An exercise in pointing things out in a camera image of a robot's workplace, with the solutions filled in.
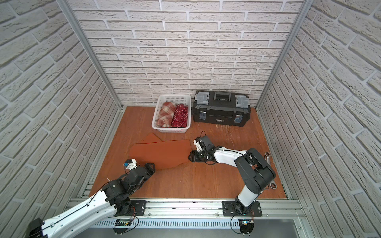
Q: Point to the red polka dot skirt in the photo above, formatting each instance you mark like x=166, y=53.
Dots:
x=180, y=118

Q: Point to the black plastic toolbox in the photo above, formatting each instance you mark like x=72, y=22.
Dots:
x=222, y=108

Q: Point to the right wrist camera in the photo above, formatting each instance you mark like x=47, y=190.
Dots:
x=198, y=146

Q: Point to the left controller board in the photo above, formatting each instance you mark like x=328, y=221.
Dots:
x=123, y=226

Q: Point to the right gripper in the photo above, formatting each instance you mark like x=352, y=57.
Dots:
x=194, y=157

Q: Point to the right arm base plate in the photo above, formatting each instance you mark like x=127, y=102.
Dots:
x=234, y=208

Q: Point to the controller board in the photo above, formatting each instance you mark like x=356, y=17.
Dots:
x=246, y=226
x=123, y=226

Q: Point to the red plaid skirt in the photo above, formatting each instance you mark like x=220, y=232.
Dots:
x=166, y=115

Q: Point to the white plastic basket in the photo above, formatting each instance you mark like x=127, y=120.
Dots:
x=176, y=99

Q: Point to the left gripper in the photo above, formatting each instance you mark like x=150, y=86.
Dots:
x=147, y=170

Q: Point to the aluminium mounting rail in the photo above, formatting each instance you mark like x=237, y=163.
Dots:
x=212, y=208

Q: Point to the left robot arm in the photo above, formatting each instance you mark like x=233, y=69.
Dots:
x=75, y=220

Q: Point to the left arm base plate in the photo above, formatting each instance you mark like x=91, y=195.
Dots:
x=133, y=207

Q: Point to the right controller board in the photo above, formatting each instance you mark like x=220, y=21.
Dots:
x=246, y=226

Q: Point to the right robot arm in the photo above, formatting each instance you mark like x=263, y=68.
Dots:
x=257, y=174

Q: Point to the orange skirt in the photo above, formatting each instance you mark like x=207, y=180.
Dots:
x=163, y=154

